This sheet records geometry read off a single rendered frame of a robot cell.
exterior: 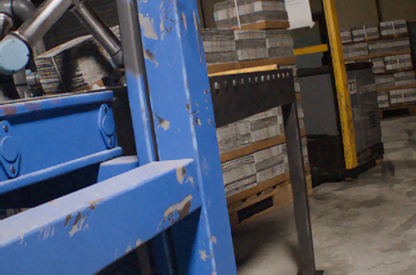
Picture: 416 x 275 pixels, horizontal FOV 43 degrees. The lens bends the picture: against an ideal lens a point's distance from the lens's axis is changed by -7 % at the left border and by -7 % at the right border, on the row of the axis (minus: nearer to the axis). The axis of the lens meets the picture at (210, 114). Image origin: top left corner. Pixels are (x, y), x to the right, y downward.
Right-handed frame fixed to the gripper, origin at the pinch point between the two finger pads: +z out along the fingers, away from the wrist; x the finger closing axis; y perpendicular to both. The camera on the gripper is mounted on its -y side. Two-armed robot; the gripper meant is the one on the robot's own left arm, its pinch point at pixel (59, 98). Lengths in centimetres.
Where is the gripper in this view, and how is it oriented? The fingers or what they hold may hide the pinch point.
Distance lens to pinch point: 277.5
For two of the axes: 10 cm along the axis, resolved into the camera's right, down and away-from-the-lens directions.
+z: 7.5, -0.7, -6.6
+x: 5.7, -4.4, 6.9
